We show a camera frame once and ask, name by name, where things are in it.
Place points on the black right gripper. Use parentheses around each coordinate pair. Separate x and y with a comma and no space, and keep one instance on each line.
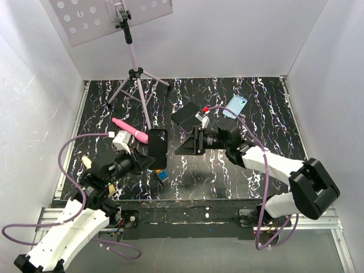
(194,144)

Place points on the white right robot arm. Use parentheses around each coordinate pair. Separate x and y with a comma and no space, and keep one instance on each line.
(312,192)

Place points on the orange and blue toy blocks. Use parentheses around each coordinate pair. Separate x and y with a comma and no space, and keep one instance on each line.
(162,175)

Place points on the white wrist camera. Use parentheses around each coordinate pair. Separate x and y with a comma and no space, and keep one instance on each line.
(121,141)
(202,116)

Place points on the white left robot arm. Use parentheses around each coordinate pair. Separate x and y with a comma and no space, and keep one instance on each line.
(85,214)

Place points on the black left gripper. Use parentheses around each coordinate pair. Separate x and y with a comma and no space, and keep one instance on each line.
(142,162)

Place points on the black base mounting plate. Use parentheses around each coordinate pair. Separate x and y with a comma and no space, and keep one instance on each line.
(147,219)

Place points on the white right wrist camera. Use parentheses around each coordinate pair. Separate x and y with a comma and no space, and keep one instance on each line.
(202,116)

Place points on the light blue phone case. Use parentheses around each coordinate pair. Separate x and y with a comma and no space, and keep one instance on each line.
(234,107)

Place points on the pink cylindrical stick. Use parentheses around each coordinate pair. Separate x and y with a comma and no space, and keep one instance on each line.
(139,135)

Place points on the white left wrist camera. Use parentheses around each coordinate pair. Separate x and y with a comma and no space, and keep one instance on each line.
(121,141)

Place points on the lilac music stand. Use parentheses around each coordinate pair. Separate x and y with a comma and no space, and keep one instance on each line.
(85,21)

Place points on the wooden handled tool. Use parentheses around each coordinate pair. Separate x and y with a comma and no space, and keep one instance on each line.
(88,164)

